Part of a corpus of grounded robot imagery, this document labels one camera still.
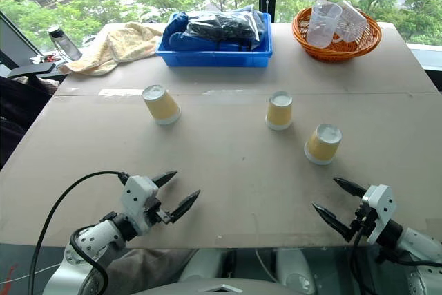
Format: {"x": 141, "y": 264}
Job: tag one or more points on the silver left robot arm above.
{"x": 93, "y": 243}

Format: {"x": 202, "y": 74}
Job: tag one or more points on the yellow paper cup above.
{"x": 279, "y": 113}
{"x": 162, "y": 106}
{"x": 323, "y": 146}

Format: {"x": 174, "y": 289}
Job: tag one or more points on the black item in clear bag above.
{"x": 221, "y": 25}

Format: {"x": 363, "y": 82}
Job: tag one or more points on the clear water bottle black cap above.
{"x": 65, "y": 44}

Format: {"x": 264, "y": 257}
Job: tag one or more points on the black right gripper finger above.
{"x": 333, "y": 220}
{"x": 350, "y": 187}

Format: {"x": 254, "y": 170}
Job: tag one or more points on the clear ribbed plastic cup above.
{"x": 354, "y": 23}

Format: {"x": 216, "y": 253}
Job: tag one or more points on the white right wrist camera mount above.
{"x": 381, "y": 205}

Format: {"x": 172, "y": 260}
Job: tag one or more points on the blue plastic bin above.
{"x": 214, "y": 58}

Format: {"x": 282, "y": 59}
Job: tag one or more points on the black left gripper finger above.
{"x": 165, "y": 177}
{"x": 184, "y": 205}

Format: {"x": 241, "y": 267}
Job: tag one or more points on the black chair armrest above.
{"x": 31, "y": 69}

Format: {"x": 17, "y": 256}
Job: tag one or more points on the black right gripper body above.
{"x": 364, "y": 220}

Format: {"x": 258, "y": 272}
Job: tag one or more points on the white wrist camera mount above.
{"x": 381, "y": 205}
{"x": 136, "y": 201}

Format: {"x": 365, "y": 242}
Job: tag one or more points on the clear plastic measuring cup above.
{"x": 323, "y": 27}

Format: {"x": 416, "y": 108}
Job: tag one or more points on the dark office chair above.
{"x": 20, "y": 112}

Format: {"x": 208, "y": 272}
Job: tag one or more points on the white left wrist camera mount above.
{"x": 136, "y": 201}

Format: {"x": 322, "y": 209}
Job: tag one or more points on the orange woven basket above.
{"x": 342, "y": 51}

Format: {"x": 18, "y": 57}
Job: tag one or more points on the pale yellow towel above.
{"x": 117, "y": 48}

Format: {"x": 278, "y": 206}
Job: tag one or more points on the silver robot torso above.
{"x": 221, "y": 286}

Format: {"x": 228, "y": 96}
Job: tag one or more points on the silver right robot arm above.
{"x": 419, "y": 243}

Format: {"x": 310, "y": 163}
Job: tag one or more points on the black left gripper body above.
{"x": 156, "y": 212}

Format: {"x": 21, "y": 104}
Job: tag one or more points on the grey brown cloth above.
{"x": 148, "y": 269}

